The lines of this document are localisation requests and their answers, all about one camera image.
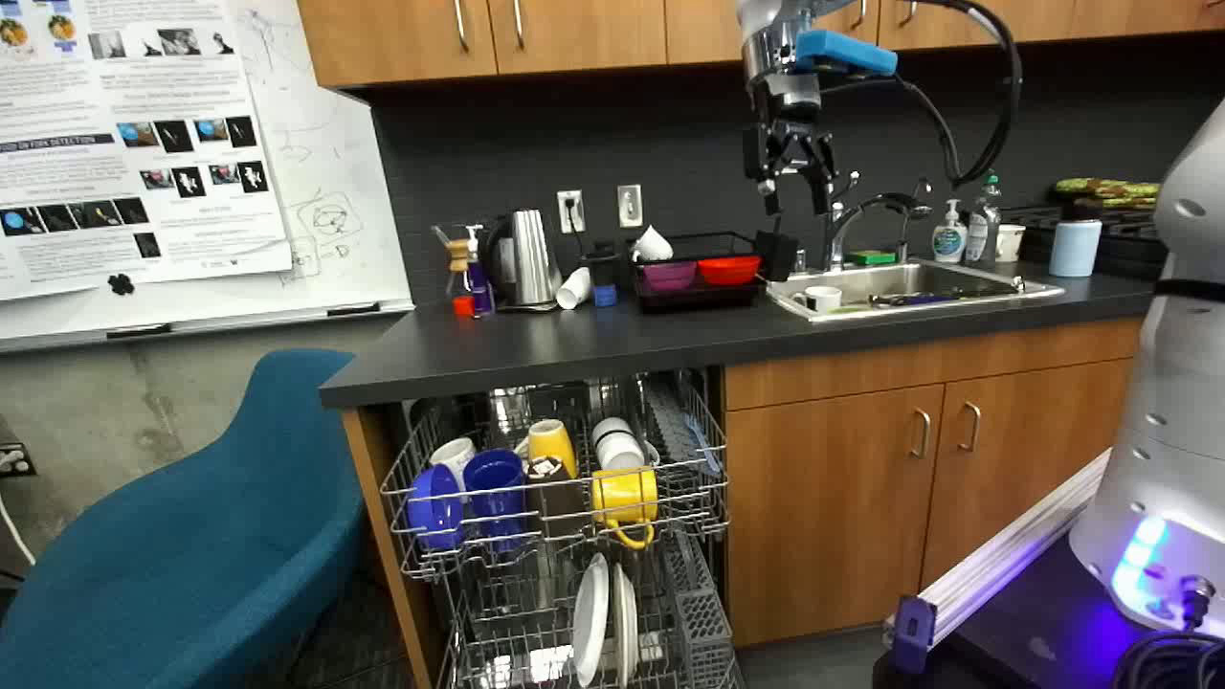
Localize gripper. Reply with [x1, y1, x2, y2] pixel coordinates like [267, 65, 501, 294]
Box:
[744, 73, 842, 217]

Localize white cup with dark rim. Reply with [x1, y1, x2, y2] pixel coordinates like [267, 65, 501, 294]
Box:
[791, 284, 844, 316]

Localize white paper cup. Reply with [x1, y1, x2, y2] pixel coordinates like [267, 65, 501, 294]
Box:
[555, 265, 593, 311]

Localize light blue cup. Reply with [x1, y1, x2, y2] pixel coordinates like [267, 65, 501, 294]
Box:
[1048, 219, 1104, 279]

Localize yellow cup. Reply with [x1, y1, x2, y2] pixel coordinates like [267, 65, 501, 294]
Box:
[525, 418, 579, 480]

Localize dark brown cup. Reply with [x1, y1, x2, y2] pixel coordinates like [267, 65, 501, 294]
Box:
[523, 456, 586, 538]

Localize dishwasher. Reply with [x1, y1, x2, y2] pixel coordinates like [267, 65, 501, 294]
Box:
[340, 367, 746, 689]

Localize black tap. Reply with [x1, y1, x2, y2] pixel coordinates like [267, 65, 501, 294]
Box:
[821, 170, 935, 273]

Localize red bowl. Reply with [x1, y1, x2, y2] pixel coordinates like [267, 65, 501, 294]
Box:
[696, 254, 764, 287]

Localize black dish rack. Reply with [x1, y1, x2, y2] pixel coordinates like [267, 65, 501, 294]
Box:
[626, 229, 768, 313]

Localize steel sink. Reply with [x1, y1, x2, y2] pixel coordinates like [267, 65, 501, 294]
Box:
[765, 257, 1066, 324]

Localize purple bowl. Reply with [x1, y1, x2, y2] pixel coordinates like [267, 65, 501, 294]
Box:
[638, 259, 699, 294]

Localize white mug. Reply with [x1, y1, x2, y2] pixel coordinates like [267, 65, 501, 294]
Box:
[631, 224, 675, 265]

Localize steel utensil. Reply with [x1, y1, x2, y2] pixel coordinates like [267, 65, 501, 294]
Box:
[868, 289, 964, 310]

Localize white soap pump bottle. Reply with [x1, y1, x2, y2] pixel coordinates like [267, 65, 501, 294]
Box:
[930, 198, 969, 265]

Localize wooden upper cabinet door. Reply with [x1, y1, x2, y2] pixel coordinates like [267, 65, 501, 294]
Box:
[296, 0, 500, 90]
[1069, 0, 1225, 41]
[487, 0, 669, 77]
[664, 0, 749, 67]
[875, 0, 1074, 51]

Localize wooden cabinet door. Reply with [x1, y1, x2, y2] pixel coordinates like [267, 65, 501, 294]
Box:
[296, 0, 500, 90]
[875, 0, 1074, 51]
[664, 0, 749, 67]
[1069, 0, 1225, 41]
[920, 358, 1136, 589]
[487, 0, 669, 77]
[724, 382, 946, 649]

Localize clear dish soap bottle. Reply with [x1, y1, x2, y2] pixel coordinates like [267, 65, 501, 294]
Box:
[964, 171, 1004, 270]

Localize black and blue container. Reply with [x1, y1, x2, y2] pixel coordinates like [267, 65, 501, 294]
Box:
[585, 240, 621, 309]

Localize blue utensil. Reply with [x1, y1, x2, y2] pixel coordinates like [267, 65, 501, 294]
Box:
[683, 411, 724, 480]

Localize steel electric kettle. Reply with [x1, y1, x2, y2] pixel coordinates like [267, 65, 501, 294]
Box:
[478, 208, 565, 313]

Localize stack of white cups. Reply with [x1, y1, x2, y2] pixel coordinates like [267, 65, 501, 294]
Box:
[590, 416, 648, 473]

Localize green oven mitt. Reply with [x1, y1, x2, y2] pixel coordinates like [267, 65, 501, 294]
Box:
[1054, 176, 1162, 203]

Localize purple spray bottle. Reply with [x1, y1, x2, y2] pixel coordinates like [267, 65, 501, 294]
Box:
[463, 224, 497, 318]

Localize black stove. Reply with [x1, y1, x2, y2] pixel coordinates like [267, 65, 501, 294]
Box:
[1004, 201, 1170, 282]

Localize wooden lower cabinet door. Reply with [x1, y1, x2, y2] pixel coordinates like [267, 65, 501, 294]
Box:
[724, 382, 946, 649]
[920, 358, 1136, 589]

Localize glass coffee carafe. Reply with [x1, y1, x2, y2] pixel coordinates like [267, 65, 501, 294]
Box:
[430, 222, 476, 299]

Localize steel tumbler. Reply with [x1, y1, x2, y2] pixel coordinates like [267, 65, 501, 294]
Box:
[487, 387, 533, 452]

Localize white plate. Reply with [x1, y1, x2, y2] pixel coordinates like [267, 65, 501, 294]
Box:
[571, 552, 612, 689]
[612, 562, 640, 689]

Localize whiteboard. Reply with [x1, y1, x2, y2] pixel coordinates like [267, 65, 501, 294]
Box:
[0, 0, 416, 356]

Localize blue bowl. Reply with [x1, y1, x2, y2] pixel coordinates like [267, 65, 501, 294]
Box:
[406, 463, 468, 552]

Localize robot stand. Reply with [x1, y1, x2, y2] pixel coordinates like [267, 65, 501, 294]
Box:
[871, 534, 1225, 689]

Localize paper poster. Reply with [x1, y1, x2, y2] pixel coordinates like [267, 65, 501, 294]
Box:
[0, 0, 294, 303]

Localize blue chair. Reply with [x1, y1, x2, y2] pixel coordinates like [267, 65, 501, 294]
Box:
[0, 348, 367, 689]

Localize wire dishwasher rack with cups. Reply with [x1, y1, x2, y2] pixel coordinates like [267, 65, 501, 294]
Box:
[380, 371, 731, 584]

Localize yellow mug with handle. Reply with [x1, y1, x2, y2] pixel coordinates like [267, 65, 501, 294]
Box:
[590, 466, 660, 552]

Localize aluminium rail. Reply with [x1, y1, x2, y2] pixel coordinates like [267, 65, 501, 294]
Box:
[884, 448, 1117, 677]

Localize wire dishwasher rack with plates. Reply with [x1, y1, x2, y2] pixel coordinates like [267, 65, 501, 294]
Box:
[444, 529, 745, 689]

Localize coil of black cable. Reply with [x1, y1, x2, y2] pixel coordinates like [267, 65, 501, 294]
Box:
[1108, 630, 1225, 689]

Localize white cable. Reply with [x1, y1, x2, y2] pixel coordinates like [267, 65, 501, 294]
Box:
[0, 492, 38, 567]

